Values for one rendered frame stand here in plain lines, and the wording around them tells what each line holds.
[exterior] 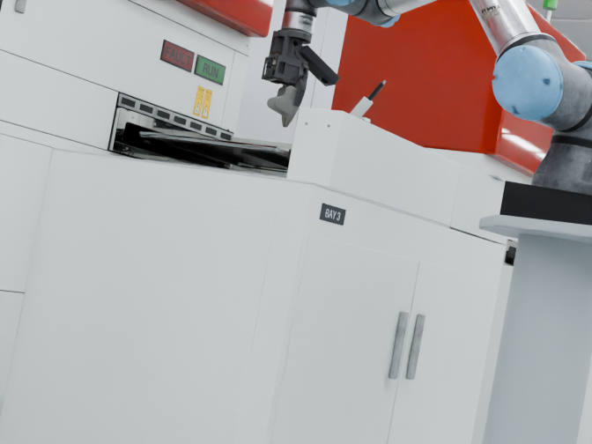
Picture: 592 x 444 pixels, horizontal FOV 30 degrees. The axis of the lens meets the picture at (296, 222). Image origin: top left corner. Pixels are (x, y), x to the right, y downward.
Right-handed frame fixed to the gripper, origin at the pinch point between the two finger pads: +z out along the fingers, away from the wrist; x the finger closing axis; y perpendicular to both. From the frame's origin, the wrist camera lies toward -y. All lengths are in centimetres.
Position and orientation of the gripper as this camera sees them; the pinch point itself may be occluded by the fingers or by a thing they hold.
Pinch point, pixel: (288, 122)
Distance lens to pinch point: 253.0
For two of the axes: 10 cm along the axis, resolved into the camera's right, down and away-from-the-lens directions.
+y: -8.7, -1.8, -4.6
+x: 4.6, 0.4, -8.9
